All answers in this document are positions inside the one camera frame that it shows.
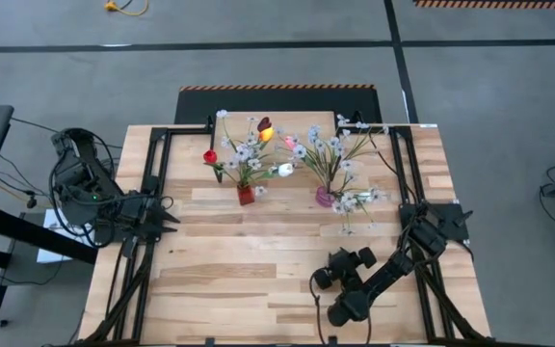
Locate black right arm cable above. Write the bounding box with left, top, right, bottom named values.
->
left=308, top=272, right=373, bottom=346

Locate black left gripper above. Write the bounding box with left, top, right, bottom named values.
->
left=119, top=175, right=181, bottom=257

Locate orange black hazard floor strip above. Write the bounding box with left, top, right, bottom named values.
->
left=412, top=0, right=555, bottom=10

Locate black aluminium table frame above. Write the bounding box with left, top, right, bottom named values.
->
left=84, top=111, right=493, bottom=347

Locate white blossom artificial spray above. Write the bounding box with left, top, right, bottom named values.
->
left=214, top=108, right=278, bottom=198
left=274, top=114, right=392, bottom=194

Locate flowers pile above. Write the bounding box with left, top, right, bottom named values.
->
left=330, top=187, right=392, bottom=236

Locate black hazard-striped floor mat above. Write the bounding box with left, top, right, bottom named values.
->
left=173, top=84, right=383, bottom=125

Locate wooden shelf with black legs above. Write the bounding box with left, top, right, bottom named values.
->
left=208, top=110, right=344, bottom=183

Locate white printed paper sheet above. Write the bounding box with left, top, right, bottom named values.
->
left=36, top=209, right=98, bottom=265

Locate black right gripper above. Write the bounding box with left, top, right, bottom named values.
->
left=313, top=246, right=379, bottom=293

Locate orange yellow artificial tulip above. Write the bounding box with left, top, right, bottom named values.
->
left=251, top=127, right=276, bottom=165

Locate red glass vase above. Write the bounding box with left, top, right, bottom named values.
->
left=237, top=184, right=256, bottom=207

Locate yellow floor cable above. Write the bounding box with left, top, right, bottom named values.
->
left=103, top=0, right=149, bottom=17

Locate purple ribbed glass vase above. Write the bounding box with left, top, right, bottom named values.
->
left=314, top=185, right=337, bottom=209

